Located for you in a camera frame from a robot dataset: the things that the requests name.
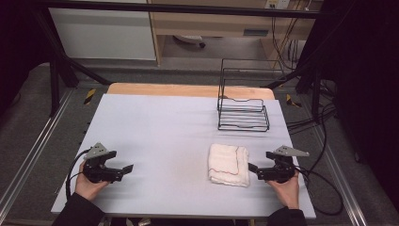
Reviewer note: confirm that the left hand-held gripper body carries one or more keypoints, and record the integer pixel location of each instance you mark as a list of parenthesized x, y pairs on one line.
[(95, 171)]

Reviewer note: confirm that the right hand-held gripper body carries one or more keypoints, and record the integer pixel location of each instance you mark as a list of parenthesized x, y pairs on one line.
[(282, 171)]

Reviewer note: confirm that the person's left hand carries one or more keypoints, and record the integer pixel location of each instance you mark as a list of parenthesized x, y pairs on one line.
[(85, 187)]

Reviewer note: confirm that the person's right hand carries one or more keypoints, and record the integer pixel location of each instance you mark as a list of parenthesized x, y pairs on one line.
[(290, 193)]

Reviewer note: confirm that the white folded towel red stitching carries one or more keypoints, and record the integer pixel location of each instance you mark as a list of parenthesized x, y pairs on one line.
[(227, 163)]

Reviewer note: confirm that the pale table cover sheet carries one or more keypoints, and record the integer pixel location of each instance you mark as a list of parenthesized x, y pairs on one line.
[(169, 135)]

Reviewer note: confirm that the wooden table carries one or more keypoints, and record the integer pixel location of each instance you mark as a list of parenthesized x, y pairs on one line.
[(175, 90)]

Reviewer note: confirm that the black metal stand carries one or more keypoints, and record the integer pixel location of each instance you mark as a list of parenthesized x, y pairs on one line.
[(313, 78), (59, 69)]

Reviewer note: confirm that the dark curtain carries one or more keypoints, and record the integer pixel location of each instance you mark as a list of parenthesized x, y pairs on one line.
[(367, 78), (19, 47)]

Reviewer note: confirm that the white cabinet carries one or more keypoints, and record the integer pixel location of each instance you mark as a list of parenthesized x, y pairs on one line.
[(103, 34)]

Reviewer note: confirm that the white chair base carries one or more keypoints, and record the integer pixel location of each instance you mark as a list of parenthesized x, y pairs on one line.
[(189, 39)]

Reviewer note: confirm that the light wooden desk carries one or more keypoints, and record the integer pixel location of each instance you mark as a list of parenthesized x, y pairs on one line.
[(219, 23)]

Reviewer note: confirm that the white power strip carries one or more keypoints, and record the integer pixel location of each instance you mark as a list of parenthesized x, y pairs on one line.
[(277, 3)]

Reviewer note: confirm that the aluminium floor rail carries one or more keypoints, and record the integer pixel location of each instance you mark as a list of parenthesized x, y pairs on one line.
[(342, 175), (34, 150)]

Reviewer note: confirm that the black metal frame bar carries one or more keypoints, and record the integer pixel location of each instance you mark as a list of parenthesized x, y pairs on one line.
[(188, 8)]

